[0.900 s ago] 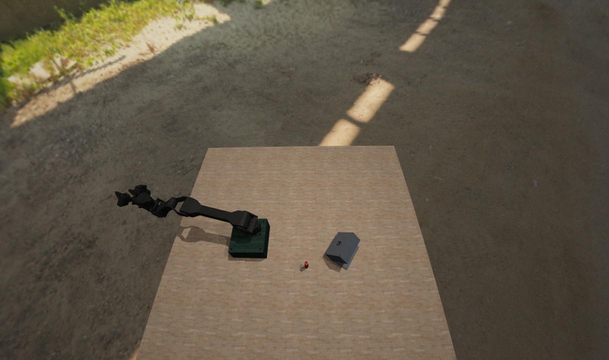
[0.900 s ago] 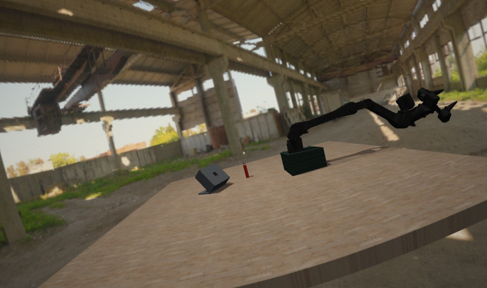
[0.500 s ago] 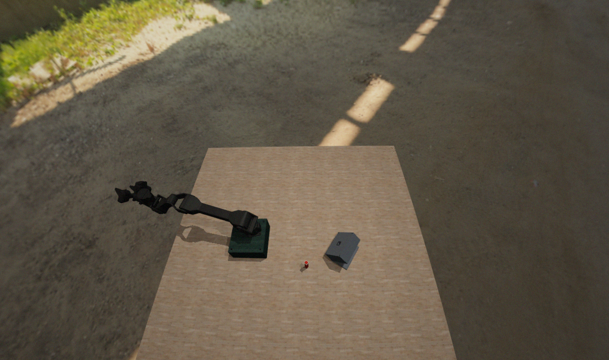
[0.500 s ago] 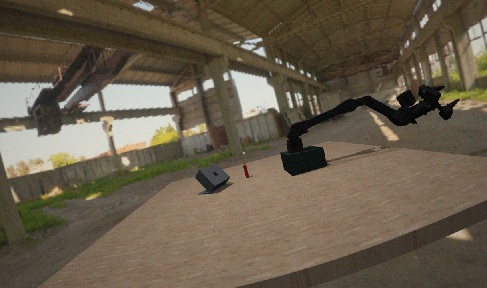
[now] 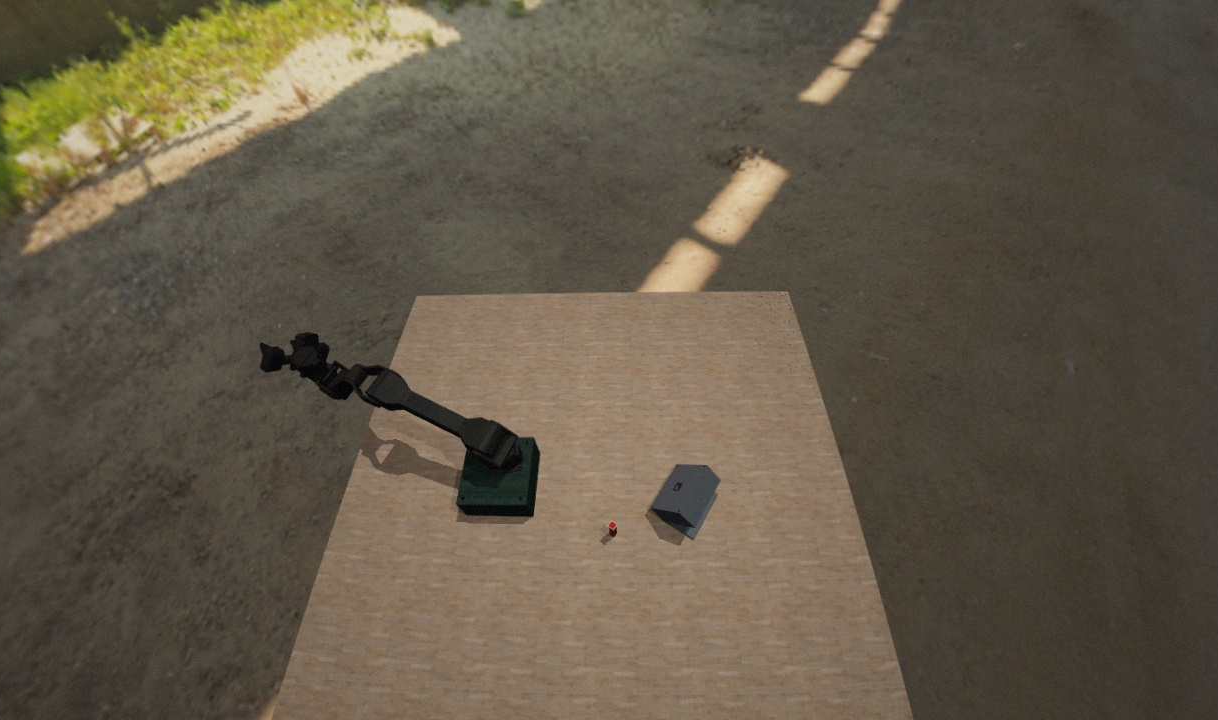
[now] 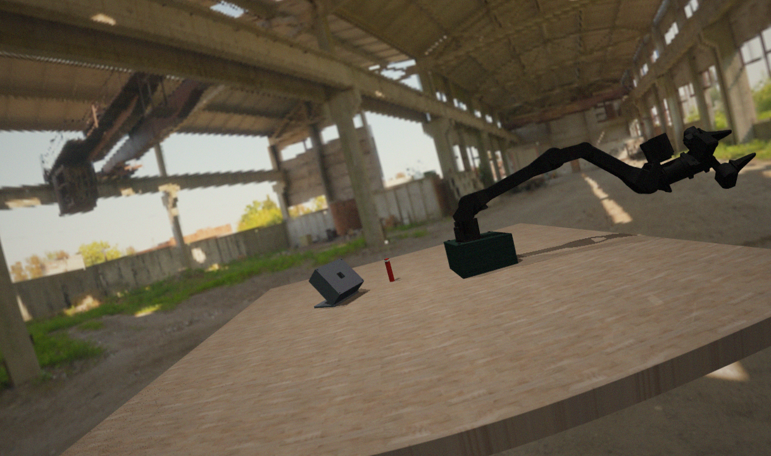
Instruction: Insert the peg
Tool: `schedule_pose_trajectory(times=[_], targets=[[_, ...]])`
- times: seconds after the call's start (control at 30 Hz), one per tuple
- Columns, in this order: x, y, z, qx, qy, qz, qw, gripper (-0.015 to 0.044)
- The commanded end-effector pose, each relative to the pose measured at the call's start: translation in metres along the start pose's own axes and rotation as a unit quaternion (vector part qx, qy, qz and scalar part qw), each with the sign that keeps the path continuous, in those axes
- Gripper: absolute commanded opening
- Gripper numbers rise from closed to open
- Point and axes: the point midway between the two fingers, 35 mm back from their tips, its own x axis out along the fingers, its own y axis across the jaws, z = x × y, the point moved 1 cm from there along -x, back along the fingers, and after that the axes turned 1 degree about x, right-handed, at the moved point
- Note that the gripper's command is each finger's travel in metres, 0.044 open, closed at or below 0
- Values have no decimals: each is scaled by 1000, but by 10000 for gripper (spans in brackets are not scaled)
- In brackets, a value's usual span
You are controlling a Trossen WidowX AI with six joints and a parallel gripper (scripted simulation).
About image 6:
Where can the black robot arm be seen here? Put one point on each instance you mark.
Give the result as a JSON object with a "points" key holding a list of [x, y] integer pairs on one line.
{"points": [[646, 180]]}

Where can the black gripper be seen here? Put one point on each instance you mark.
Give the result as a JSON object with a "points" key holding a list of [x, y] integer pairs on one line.
{"points": [[726, 173]]}

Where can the grey sloped panel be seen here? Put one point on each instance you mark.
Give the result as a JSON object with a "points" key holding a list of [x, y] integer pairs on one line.
{"points": [[336, 282]]}

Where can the dark red peg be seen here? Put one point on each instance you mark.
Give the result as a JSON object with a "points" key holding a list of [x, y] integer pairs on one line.
{"points": [[389, 270]]}

